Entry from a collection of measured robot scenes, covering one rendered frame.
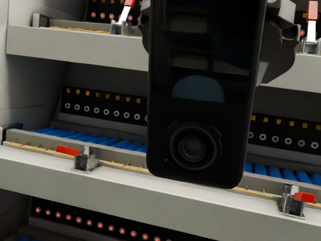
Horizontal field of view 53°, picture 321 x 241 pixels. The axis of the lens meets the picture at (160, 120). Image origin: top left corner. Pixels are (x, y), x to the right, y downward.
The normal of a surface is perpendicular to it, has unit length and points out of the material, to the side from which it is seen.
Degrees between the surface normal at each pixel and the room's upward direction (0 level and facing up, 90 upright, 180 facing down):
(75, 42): 112
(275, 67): 178
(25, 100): 90
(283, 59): 178
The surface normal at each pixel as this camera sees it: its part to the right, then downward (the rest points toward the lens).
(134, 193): -0.25, 0.12
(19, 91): 0.96, 0.15
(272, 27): -0.20, 0.96
